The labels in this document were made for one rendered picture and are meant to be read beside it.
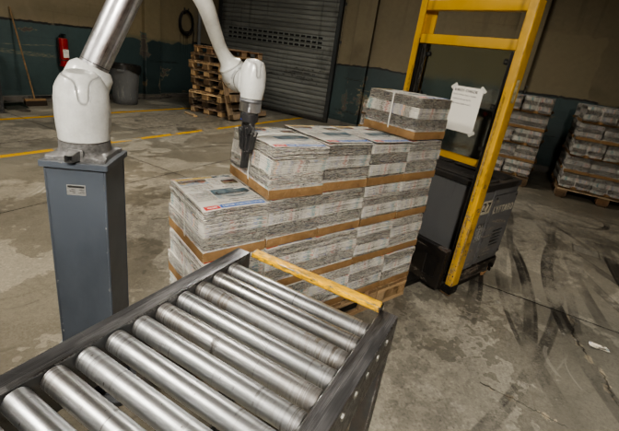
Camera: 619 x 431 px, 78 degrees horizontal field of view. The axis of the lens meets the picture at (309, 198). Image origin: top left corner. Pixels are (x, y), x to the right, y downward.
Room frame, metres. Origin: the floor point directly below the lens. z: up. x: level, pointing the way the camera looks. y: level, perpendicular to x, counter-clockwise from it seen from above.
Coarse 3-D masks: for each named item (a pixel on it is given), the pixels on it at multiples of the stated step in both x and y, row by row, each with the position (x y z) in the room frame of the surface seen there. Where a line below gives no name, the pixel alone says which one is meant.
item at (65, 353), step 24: (216, 264) 1.00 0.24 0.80; (240, 264) 1.06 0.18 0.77; (168, 288) 0.85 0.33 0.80; (192, 288) 0.87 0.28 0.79; (120, 312) 0.73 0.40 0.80; (144, 312) 0.74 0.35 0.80; (72, 336) 0.64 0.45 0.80; (96, 336) 0.65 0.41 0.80; (48, 360) 0.57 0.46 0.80; (72, 360) 0.59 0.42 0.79; (120, 360) 0.68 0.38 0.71; (0, 384) 0.50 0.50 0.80; (24, 384) 0.51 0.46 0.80; (96, 384) 0.63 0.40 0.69
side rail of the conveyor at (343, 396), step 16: (384, 320) 0.84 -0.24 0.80; (368, 336) 0.77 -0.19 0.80; (384, 336) 0.78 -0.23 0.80; (352, 352) 0.71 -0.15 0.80; (368, 352) 0.72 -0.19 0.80; (384, 352) 0.80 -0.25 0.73; (352, 368) 0.66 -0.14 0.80; (368, 368) 0.68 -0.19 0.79; (336, 384) 0.61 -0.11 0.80; (352, 384) 0.62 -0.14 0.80; (368, 384) 0.72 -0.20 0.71; (320, 400) 0.57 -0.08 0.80; (336, 400) 0.57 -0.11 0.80; (352, 400) 0.61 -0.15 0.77; (320, 416) 0.53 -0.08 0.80; (336, 416) 0.54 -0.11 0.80; (352, 416) 0.64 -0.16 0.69
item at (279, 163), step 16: (256, 144) 1.60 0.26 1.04; (272, 144) 1.52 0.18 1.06; (288, 144) 1.57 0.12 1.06; (304, 144) 1.62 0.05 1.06; (320, 144) 1.68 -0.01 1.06; (256, 160) 1.58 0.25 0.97; (272, 160) 1.49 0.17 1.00; (288, 160) 1.54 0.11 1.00; (304, 160) 1.58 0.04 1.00; (320, 160) 1.63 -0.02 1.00; (256, 176) 1.57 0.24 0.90; (272, 176) 1.49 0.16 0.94; (288, 176) 1.54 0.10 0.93; (304, 176) 1.59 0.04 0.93; (320, 176) 1.65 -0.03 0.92
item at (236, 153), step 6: (234, 132) 1.77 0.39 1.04; (258, 132) 1.73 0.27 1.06; (264, 132) 1.75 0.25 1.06; (270, 132) 1.77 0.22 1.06; (276, 132) 1.79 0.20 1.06; (282, 132) 1.81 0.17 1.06; (288, 132) 1.84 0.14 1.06; (294, 132) 1.86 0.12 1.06; (234, 138) 1.77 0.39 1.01; (234, 144) 1.76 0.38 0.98; (234, 150) 1.76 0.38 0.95; (240, 150) 1.70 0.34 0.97; (234, 156) 1.75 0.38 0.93; (240, 156) 1.69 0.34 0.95; (234, 162) 1.74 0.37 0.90; (240, 168) 1.68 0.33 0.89
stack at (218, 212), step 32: (192, 192) 1.46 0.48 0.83; (224, 192) 1.52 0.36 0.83; (256, 192) 1.59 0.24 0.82; (352, 192) 1.82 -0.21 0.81; (384, 192) 1.98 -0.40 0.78; (192, 224) 1.39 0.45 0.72; (224, 224) 1.36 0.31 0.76; (256, 224) 1.45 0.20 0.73; (288, 224) 1.57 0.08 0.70; (320, 224) 1.69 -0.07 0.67; (384, 224) 2.01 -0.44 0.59; (192, 256) 1.39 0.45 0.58; (288, 256) 1.58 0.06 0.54; (320, 256) 1.71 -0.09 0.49; (352, 256) 1.88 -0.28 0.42; (320, 288) 1.74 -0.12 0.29; (352, 288) 1.91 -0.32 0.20
